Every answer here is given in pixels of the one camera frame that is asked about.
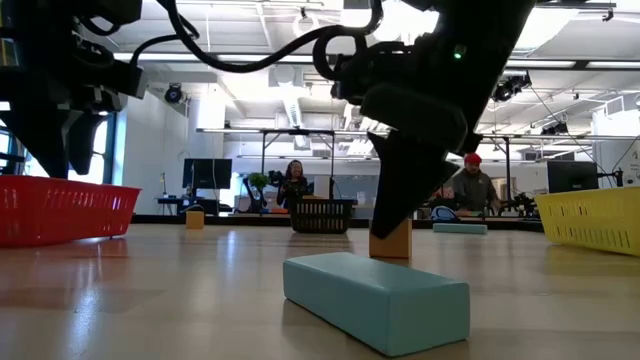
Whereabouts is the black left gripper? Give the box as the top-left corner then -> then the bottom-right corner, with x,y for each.
0,0 -> 146,180

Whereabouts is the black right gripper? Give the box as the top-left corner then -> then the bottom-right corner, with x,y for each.
360,0 -> 536,240

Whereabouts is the long light blue wooden block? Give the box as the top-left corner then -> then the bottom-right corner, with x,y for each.
282,251 -> 472,358

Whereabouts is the blue white round object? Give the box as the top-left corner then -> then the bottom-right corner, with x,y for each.
430,205 -> 462,224

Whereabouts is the red plastic basket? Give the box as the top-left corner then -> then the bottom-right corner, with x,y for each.
0,174 -> 142,249

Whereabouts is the person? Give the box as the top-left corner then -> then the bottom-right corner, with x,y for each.
277,159 -> 314,209
449,152 -> 501,214

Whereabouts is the black plastic basket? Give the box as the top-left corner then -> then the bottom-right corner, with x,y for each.
289,196 -> 357,235

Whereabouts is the green potted plant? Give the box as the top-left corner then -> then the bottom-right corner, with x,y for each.
248,172 -> 271,201

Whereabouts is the black computer monitor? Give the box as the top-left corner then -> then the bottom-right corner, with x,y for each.
182,158 -> 233,190
546,159 -> 600,194

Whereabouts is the black ceiling lamp cluster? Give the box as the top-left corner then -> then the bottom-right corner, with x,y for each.
492,72 -> 533,104

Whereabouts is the long ceiling light bar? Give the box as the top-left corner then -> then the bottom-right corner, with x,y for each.
112,51 -> 640,71

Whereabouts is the yellow plastic basket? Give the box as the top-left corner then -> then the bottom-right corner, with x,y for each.
534,185 -> 640,258

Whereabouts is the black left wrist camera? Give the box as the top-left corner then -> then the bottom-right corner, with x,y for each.
102,59 -> 150,100

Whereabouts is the black metal gantry frame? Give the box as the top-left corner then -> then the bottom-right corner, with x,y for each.
259,128 -> 337,201
479,132 -> 512,211

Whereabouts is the black aluminium table frame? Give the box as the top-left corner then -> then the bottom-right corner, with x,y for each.
130,213 -> 546,234

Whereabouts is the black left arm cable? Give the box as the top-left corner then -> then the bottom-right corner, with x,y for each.
77,12 -> 201,69

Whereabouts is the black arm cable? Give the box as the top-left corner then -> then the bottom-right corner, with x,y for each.
157,0 -> 386,81
77,12 -> 201,69

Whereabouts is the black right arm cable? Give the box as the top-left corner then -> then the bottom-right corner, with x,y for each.
157,0 -> 386,81

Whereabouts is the white hanging ring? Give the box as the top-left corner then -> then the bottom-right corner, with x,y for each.
292,13 -> 321,40

